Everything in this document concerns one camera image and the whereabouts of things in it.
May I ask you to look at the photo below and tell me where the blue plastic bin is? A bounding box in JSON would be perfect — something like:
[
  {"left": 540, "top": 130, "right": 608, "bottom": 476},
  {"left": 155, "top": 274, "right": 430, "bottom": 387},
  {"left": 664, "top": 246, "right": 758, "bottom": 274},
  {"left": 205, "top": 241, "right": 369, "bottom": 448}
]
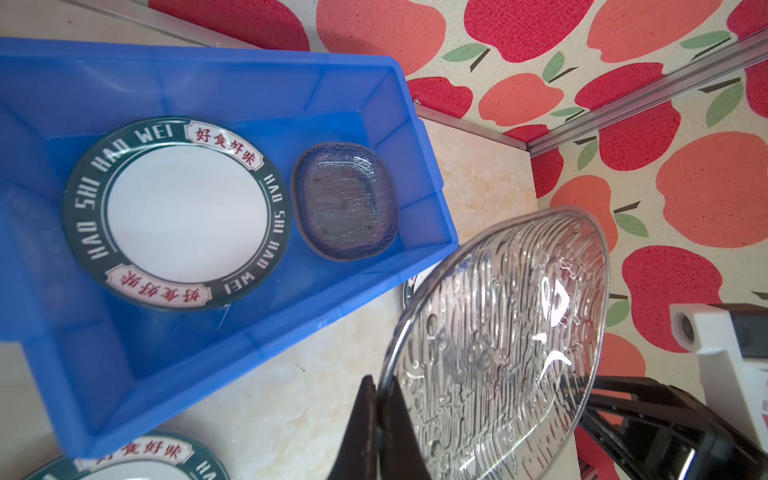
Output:
[{"left": 1, "top": 38, "right": 458, "bottom": 458}]

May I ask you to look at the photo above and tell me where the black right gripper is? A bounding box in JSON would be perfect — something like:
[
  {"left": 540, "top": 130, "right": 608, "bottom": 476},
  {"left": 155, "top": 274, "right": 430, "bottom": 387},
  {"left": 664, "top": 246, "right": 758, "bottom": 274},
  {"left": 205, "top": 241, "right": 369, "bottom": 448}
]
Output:
[{"left": 580, "top": 376, "right": 767, "bottom": 479}]

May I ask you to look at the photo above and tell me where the small green rimmed plate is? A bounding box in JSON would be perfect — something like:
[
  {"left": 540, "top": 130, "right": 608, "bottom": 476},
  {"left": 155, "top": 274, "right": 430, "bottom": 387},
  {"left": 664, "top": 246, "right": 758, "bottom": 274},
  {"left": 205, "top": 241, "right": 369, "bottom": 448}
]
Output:
[{"left": 402, "top": 264, "right": 437, "bottom": 308}]

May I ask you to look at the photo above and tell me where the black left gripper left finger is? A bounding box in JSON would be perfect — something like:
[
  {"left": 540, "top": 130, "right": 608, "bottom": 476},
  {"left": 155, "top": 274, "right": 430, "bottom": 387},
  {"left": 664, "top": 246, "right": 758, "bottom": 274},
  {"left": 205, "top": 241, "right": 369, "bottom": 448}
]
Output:
[{"left": 327, "top": 375, "right": 378, "bottom": 480}]

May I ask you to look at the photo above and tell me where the medium green rimmed plate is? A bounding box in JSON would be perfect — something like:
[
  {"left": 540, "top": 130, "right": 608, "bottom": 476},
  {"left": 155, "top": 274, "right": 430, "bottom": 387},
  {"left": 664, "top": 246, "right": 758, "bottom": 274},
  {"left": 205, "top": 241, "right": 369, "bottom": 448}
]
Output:
[{"left": 62, "top": 117, "right": 292, "bottom": 311}]

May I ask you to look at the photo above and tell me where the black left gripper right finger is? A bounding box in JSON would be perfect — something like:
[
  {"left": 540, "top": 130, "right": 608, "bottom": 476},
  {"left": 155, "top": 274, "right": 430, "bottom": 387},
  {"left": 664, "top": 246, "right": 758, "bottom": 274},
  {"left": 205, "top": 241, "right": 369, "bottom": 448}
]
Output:
[{"left": 379, "top": 377, "right": 431, "bottom": 480}]

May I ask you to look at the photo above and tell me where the clear glass plate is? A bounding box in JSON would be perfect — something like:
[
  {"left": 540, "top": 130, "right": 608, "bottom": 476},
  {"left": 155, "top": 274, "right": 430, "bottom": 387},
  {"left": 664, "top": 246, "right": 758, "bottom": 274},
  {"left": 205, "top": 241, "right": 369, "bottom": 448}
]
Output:
[
  {"left": 380, "top": 206, "right": 610, "bottom": 479},
  {"left": 1, "top": 181, "right": 76, "bottom": 317},
  {"left": 291, "top": 142, "right": 399, "bottom": 262}
]

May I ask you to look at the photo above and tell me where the aluminium frame post right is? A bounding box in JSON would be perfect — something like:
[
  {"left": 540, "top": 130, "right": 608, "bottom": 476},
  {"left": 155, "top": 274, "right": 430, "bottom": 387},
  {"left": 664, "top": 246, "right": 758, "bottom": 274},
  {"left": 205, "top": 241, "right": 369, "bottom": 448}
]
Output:
[{"left": 525, "top": 30, "right": 767, "bottom": 156}]

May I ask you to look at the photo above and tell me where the large green rimmed plate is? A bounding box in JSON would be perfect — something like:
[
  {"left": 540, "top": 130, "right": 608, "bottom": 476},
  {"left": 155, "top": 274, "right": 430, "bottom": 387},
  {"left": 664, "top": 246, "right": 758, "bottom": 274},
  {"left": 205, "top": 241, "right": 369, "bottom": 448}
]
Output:
[{"left": 27, "top": 431, "right": 229, "bottom": 480}]

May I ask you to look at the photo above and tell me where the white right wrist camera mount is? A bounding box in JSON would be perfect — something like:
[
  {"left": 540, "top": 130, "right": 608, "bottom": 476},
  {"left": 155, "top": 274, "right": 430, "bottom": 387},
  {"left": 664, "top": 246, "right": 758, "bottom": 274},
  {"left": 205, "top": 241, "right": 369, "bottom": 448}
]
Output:
[{"left": 670, "top": 304, "right": 767, "bottom": 449}]

